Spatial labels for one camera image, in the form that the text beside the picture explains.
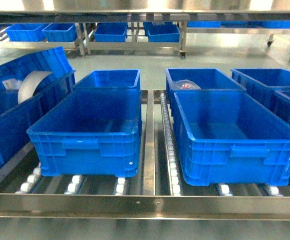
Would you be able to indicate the blue bin front right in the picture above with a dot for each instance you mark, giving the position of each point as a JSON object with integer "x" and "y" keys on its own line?
{"x": 228, "y": 137}

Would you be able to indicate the blue bin far left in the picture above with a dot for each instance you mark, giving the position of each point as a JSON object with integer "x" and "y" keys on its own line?
{"x": 16, "y": 118}

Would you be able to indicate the background blue bin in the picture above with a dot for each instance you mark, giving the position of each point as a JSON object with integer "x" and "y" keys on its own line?
{"x": 26, "y": 32}
{"x": 162, "y": 33}
{"x": 60, "y": 32}
{"x": 111, "y": 32}

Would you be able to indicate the blue bin rear right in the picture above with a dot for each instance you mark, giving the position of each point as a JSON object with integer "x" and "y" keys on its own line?
{"x": 204, "y": 78}

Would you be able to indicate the steel shelf rack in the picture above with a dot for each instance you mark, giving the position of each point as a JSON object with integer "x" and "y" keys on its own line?
{"x": 148, "y": 205}

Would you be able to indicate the blue bin rear left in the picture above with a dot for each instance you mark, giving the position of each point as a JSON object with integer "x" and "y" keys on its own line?
{"x": 111, "y": 79}

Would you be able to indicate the tilted blue bin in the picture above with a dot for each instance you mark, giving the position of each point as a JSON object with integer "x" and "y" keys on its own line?
{"x": 53, "y": 60}

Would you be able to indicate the white roller track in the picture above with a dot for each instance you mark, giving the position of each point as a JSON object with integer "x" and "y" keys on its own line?
{"x": 174, "y": 178}

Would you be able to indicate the blue bin far right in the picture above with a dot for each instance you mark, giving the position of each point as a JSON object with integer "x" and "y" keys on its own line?
{"x": 261, "y": 84}

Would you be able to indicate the background steel cart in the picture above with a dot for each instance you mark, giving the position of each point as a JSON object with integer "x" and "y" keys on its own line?
{"x": 134, "y": 37}

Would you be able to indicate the blue bin front left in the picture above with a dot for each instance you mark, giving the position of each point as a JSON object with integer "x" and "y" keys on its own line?
{"x": 91, "y": 132}

